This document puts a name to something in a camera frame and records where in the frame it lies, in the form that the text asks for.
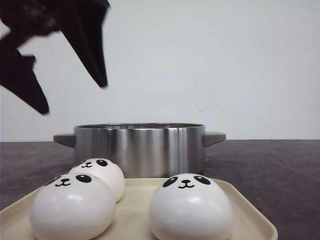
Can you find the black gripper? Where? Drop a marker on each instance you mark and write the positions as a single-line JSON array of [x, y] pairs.
[[80, 21]]

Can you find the panda bun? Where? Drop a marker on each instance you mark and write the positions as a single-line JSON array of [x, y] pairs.
[[104, 169], [73, 206], [190, 206]]

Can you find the cream rectangular plastic tray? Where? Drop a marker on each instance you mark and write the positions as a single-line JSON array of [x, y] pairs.
[[132, 215]]

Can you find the stainless steel steamer pot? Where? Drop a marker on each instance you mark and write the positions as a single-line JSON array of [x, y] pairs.
[[144, 150]]

